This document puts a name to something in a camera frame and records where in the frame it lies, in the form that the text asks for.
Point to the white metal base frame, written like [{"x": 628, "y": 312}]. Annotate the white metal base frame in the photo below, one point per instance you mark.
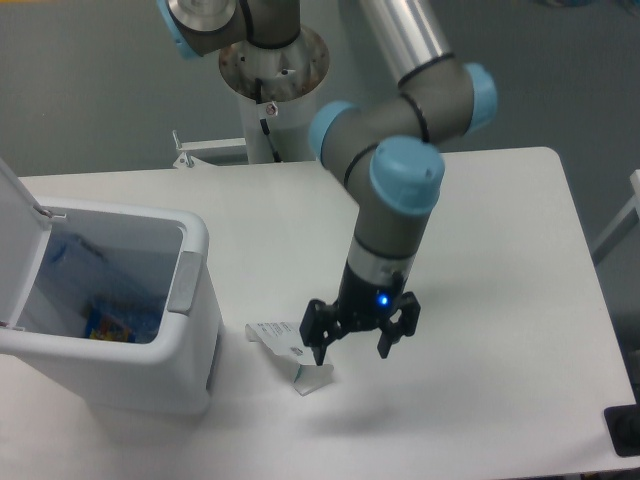
[{"x": 225, "y": 147}]

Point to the blue yellow snack wrapper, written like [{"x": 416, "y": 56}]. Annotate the blue yellow snack wrapper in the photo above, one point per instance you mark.
[{"x": 103, "y": 326}]

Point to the clear plastic water bottle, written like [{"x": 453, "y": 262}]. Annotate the clear plastic water bottle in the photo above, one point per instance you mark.
[{"x": 81, "y": 274}]

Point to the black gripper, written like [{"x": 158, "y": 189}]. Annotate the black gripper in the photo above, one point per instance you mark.
[{"x": 361, "y": 306}]

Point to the white trash can lid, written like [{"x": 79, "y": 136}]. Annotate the white trash can lid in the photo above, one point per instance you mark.
[{"x": 25, "y": 231}]

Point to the white plastic trash can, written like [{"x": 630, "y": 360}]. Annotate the white plastic trash can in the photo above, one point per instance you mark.
[{"x": 165, "y": 250}]

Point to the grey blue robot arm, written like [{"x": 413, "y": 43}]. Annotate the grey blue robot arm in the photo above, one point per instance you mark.
[{"x": 386, "y": 158}]

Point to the white frame at right edge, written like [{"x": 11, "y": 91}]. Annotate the white frame at right edge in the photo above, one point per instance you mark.
[{"x": 620, "y": 226}]

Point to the white paper carton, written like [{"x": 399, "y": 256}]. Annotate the white paper carton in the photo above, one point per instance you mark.
[{"x": 285, "y": 349}]

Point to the black device at table edge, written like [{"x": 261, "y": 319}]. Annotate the black device at table edge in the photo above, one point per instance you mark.
[{"x": 623, "y": 426}]

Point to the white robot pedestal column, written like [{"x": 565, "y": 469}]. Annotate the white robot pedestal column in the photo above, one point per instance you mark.
[{"x": 278, "y": 83}]

